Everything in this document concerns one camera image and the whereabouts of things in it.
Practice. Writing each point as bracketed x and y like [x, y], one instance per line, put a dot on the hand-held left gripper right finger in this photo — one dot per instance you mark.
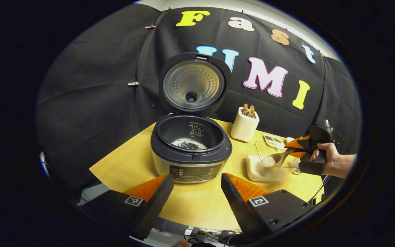
[238, 212]

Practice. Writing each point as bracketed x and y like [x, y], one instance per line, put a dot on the brown toast slice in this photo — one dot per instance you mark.
[251, 111]
[245, 109]

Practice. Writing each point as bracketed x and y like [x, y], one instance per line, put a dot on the pink cloth clip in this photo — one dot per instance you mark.
[150, 26]

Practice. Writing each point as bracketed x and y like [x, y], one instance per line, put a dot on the clear rice container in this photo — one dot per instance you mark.
[262, 171]

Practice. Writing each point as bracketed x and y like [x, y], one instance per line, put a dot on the black backdrop cloth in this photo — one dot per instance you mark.
[91, 96]

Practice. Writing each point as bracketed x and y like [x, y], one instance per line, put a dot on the white rice grains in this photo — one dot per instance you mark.
[189, 144]

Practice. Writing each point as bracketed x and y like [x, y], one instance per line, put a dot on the white toaster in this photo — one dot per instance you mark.
[243, 128]

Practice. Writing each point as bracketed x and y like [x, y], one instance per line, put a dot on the wooden spoon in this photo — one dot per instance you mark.
[276, 159]

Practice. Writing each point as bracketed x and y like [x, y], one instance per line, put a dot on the dark grey rice cooker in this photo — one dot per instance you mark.
[190, 161]

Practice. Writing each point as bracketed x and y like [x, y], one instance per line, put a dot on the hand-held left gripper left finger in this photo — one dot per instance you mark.
[149, 212]

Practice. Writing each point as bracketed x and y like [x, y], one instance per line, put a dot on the white divided seasoning dish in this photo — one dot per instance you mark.
[273, 140]

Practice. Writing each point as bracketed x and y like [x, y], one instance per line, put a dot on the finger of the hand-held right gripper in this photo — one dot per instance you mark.
[298, 142]
[298, 154]

